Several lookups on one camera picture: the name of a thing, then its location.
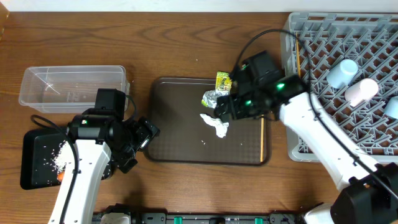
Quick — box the green snack wrapper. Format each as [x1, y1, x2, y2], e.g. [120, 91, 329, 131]
[201, 72, 233, 109]

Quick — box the white tissue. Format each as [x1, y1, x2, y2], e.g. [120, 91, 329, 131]
[200, 113, 229, 138]

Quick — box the white rice pile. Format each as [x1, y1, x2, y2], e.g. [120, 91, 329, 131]
[43, 141, 73, 182]

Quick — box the orange carrot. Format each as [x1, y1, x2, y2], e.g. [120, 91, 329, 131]
[57, 172, 64, 182]

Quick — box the light blue cup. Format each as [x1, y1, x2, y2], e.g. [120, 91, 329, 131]
[326, 59, 358, 89]

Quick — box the white cup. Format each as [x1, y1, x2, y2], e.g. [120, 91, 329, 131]
[345, 78, 379, 106]

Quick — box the light blue bowl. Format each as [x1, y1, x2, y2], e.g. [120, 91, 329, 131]
[384, 96, 398, 119]

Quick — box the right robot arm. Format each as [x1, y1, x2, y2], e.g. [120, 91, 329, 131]
[214, 76, 397, 223]

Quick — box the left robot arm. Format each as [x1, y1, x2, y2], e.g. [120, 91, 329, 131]
[49, 114, 160, 223]

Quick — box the grey dishwasher rack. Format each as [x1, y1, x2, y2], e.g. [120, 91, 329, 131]
[280, 12, 397, 164]

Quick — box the brown serving tray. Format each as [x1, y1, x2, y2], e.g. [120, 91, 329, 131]
[144, 78, 272, 167]

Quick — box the clear plastic bin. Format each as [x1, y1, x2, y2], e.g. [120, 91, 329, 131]
[19, 65, 130, 114]

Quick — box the black tray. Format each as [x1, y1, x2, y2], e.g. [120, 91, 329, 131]
[19, 127, 113, 190]

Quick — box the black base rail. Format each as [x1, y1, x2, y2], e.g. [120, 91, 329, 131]
[91, 211, 308, 224]

